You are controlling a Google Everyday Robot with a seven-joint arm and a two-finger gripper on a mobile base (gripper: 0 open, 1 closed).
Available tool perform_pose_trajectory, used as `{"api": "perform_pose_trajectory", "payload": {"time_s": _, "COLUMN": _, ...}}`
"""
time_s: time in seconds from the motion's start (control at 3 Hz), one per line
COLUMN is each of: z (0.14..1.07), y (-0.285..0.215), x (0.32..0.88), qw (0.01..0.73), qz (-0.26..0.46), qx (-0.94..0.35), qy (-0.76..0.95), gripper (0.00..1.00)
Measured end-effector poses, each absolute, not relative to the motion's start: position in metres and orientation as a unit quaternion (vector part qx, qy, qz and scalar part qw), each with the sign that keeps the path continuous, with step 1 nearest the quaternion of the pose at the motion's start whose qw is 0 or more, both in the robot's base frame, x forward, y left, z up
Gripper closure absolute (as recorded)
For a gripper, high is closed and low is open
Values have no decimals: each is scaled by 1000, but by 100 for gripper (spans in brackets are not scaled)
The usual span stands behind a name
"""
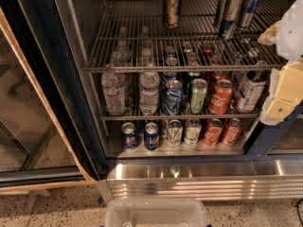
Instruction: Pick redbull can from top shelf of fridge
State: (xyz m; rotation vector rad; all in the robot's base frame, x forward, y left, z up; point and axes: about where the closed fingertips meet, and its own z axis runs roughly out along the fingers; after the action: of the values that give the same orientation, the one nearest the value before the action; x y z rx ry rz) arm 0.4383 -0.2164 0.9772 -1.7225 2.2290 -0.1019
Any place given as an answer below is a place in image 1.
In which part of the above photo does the wire fridge shelf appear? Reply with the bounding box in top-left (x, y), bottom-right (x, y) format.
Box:
top-left (100, 109), bottom-right (260, 121)
top-left (87, 0), bottom-right (295, 73)

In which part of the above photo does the clear water bottle right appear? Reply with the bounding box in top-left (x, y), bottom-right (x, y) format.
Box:
top-left (139, 70), bottom-right (160, 115)

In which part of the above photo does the clear water bottle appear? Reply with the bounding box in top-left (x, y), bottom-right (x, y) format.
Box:
top-left (139, 70), bottom-right (160, 115)
top-left (100, 50), bottom-right (127, 117)

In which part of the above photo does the stainless steel fridge base grille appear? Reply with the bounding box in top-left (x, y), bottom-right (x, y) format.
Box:
top-left (97, 160), bottom-right (303, 202)

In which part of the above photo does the silver redbull can rear left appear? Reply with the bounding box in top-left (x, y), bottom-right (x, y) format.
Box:
top-left (214, 0), bottom-right (227, 28)

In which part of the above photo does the white green can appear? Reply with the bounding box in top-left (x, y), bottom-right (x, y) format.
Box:
top-left (167, 119), bottom-right (183, 148)
top-left (184, 118), bottom-right (202, 146)

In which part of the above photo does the middle wire fridge shelf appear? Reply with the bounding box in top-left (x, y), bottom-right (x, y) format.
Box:
top-left (100, 109), bottom-right (260, 121)

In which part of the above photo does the red coke can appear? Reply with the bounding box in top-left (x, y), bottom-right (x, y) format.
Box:
top-left (221, 118), bottom-right (243, 146)
top-left (203, 118), bottom-right (223, 147)

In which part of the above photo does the blue pepsi can bottom left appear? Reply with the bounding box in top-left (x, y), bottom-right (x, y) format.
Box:
top-left (121, 122), bottom-right (137, 149)

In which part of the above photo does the red coca-cola can middle shelf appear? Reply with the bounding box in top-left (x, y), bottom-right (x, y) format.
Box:
top-left (208, 79), bottom-right (233, 115)

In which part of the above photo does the brown gold tall can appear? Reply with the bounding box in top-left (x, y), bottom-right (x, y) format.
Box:
top-left (162, 0), bottom-right (182, 28)

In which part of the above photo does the black cable on floor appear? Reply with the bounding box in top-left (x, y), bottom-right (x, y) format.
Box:
top-left (294, 198), bottom-right (303, 227)

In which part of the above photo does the green soda can middle shelf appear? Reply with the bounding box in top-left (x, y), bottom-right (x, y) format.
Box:
top-left (190, 79), bottom-right (208, 114)

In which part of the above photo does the top wire fridge shelf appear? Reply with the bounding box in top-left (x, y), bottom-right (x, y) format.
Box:
top-left (87, 0), bottom-right (295, 73)

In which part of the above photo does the silver blue redbull can front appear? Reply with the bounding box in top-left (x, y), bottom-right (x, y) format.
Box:
top-left (219, 0), bottom-right (243, 40)

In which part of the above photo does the blue pepsi can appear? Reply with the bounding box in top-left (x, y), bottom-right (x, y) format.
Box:
top-left (144, 122), bottom-right (159, 150)
top-left (121, 122), bottom-right (137, 149)

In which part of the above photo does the blue pepsi can middle shelf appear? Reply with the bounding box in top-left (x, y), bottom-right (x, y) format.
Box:
top-left (164, 79), bottom-right (183, 115)

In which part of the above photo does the white blue can middle shelf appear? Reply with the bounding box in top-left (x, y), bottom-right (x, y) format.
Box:
top-left (236, 71), bottom-right (268, 114)

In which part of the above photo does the blue redbull can right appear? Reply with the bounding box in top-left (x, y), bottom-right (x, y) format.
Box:
top-left (238, 0), bottom-right (259, 30)

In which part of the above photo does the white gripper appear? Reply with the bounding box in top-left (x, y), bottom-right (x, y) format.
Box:
top-left (258, 0), bottom-right (303, 126)

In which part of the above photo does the open glass fridge door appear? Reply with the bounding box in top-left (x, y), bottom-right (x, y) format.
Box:
top-left (0, 0), bottom-right (104, 195)

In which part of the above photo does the clear plastic bin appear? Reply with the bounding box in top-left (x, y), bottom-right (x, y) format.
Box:
top-left (104, 199), bottom-right (206, 227)

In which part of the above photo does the clear water bottle left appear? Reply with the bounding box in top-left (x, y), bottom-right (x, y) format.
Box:
top-left (100, 50), bottom-right (127, 117)

